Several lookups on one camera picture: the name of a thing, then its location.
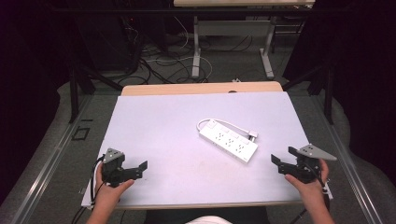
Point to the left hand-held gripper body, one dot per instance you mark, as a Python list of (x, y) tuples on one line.
[(112, 169)]

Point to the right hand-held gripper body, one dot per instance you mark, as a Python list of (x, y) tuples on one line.
[(308, 168)]

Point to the person's right hand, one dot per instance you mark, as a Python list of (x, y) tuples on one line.
[(311, 189)]

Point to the person's left hand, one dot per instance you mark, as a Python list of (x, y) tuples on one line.
[(109, 194)]

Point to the white table mat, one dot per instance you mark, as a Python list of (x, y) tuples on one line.
[(174, 149)]

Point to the white power plug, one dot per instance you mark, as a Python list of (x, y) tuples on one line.
[(253, 135)]

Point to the black floor socket plate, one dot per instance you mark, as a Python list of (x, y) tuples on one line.
[(81, 133)]

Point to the person's dark lap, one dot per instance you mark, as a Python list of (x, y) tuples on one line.
[(165, 216)]

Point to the white power strip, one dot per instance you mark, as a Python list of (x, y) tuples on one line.
[(229, 141)]

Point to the black metal stand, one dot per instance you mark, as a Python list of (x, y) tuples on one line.
[(77, 90), (327, 90)]

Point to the person's white shirt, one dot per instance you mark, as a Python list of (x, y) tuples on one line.
[(208, 220)]

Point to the wooden table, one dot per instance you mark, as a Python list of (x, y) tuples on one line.
[(186, 88)]

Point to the dark equipment cabinet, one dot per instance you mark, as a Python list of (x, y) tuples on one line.
[(106, 40)]

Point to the white-framed desk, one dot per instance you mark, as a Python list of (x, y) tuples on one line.
[(236, 28)]

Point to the black horizontal bar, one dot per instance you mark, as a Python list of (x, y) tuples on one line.
[(186, 10)]

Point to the metal floor rail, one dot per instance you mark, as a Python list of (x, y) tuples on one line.
[(46, 168), (351, 174)]

